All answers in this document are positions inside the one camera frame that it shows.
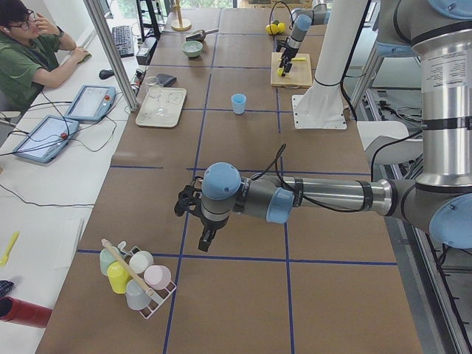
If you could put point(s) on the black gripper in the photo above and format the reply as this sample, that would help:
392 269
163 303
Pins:
209 226
287 53

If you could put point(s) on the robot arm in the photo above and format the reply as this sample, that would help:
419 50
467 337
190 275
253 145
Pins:
438 201
303 20

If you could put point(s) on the light blue cup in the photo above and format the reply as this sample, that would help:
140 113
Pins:
238 101

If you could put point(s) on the pink cup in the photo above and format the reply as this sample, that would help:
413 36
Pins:
157 277

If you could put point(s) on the white cup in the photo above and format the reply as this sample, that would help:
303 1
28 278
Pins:
140 261

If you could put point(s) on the grey cup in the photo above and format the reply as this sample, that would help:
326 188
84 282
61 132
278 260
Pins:
136 297

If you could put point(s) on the yellow cup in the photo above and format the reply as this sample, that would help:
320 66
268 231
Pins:
118 277

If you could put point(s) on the mint green cup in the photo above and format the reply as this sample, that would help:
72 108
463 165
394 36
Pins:
105 260

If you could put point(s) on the bamboo cutting board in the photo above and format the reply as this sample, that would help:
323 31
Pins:
300 74

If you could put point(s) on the whole yellow lemons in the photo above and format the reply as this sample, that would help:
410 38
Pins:
275 28

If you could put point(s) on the metal ice scoop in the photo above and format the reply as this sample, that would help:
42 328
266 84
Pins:
200 35

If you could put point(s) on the green bowl of ice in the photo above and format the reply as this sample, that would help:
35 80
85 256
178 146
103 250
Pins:
192 49

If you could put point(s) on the wooden mug tree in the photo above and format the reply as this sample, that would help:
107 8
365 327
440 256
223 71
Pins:
180 24

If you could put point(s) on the grey folded cloth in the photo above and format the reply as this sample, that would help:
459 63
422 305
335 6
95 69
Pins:
165 79

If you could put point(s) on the white chair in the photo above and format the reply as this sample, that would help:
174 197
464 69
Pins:
382 140

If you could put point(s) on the cream bear tray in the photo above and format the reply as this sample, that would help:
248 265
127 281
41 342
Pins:
172 99

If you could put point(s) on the clear wine glass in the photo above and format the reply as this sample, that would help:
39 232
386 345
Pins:
154 91

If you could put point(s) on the black keyboard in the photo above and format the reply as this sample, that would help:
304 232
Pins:
123 40

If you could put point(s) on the upper blue teach pendant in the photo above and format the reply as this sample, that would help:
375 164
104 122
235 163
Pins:
92 103

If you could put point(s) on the blue teach pendant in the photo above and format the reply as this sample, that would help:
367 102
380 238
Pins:
92 103
47 139

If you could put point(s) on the black computer mouse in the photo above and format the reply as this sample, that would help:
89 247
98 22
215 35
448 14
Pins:
105 74

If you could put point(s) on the lower blue teach pendant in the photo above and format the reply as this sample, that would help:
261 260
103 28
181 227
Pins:
47 139

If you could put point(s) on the yellow spatula on desk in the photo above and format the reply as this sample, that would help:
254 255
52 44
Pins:
8 248

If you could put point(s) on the red cylinder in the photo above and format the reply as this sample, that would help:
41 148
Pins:
20 312

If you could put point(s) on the person in green shirt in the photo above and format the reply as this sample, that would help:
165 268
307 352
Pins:
35 54

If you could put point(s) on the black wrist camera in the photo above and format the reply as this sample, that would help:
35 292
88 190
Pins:
280 45
189 200

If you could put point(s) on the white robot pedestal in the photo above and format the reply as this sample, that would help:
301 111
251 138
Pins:
321 106

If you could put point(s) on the white wire cup rack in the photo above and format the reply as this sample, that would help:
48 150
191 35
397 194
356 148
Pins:
158 297

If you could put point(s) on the aluminium frame post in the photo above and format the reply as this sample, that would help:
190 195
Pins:
104 34

